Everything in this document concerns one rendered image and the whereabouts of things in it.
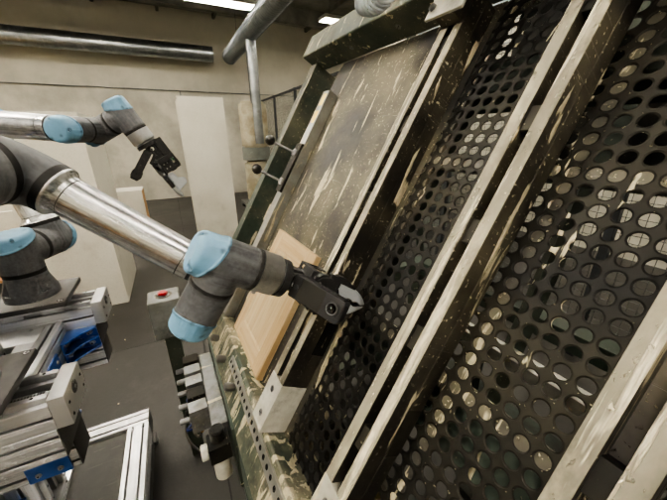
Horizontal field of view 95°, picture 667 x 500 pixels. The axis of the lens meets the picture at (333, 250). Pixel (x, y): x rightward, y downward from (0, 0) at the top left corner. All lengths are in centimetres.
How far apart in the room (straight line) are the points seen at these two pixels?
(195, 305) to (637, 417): 56
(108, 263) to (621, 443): 355
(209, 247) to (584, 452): 49
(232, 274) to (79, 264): 317
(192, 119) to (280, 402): 439
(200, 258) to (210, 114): 445
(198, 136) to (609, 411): 478
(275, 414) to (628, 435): 63
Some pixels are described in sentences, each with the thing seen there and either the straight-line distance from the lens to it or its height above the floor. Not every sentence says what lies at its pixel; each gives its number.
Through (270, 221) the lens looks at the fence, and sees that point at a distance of 121.
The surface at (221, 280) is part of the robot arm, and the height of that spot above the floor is 135.
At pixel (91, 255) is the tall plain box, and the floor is 54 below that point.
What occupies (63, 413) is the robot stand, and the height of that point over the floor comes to 95.
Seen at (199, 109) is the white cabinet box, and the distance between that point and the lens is 488.
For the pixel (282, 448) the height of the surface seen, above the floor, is 89.
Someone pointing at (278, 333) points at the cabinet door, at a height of 102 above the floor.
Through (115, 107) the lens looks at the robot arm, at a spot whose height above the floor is 165.
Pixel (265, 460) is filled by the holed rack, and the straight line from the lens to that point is 84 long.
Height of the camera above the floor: 156
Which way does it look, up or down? 21 degrees down
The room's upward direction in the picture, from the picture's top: straight up
